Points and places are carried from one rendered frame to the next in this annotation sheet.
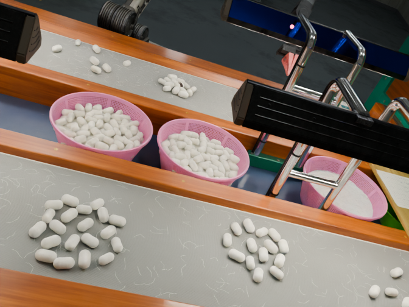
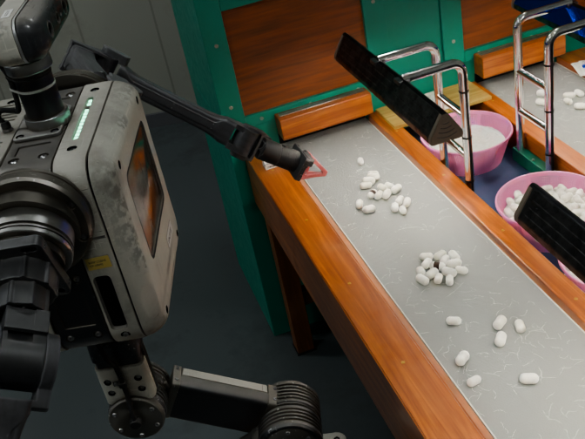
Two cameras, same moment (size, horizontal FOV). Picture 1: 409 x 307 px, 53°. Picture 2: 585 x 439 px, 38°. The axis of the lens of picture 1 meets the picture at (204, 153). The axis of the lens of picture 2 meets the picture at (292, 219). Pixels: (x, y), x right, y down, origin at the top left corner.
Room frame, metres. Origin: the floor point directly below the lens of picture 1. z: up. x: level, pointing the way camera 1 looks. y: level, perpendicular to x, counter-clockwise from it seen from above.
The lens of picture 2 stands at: (1.54, 1.75, 1.95)
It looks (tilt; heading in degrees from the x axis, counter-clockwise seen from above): 32 degrees down; 272
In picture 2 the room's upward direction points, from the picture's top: 12 degrees counter-clockwise
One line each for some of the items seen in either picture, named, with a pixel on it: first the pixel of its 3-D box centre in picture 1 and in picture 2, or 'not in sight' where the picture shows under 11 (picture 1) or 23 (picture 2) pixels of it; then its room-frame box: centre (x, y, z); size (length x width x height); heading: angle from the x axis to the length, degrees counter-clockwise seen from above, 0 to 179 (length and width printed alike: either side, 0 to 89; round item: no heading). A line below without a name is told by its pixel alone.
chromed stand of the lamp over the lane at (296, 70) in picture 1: (298, 99); (426, 134); (1.20, -0.21, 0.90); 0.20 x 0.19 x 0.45; 103
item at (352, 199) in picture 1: (335, 198); (467, 148); (1.05, -0.42, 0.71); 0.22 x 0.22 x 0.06
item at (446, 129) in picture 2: (321, 37); (389, 80); (1.28, -0.19, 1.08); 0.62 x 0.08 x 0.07; 103
